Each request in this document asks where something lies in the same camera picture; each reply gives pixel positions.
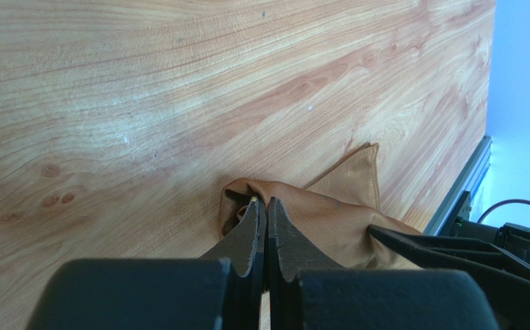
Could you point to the brown satin napkin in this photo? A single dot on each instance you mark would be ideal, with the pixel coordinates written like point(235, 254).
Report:
point(334, 212)

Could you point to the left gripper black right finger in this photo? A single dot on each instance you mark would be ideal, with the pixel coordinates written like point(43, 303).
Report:
point(309, 290)

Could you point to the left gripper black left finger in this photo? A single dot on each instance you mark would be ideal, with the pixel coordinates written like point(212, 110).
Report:
point(219, 290)

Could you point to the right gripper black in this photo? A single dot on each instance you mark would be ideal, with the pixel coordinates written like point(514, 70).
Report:
point(503, 274)

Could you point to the aluminium corner frame post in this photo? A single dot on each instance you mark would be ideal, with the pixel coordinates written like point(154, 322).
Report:
point(469, 180)

